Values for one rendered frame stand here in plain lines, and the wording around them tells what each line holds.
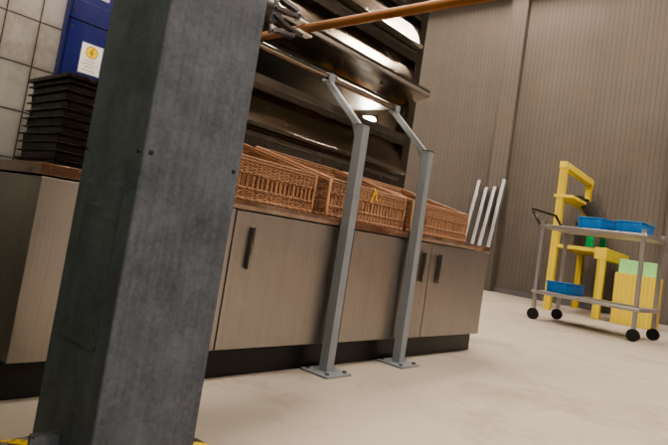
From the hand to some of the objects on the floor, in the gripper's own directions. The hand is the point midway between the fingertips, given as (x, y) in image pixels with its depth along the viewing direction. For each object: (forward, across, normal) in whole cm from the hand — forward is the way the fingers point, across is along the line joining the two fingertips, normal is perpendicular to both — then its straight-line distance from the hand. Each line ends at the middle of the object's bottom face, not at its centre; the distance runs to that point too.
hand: (303, 28), depth 191 cm
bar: (+30, +119, -8) cm, 123 cm away
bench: (+48, +119, -29) cm, 132 cm away
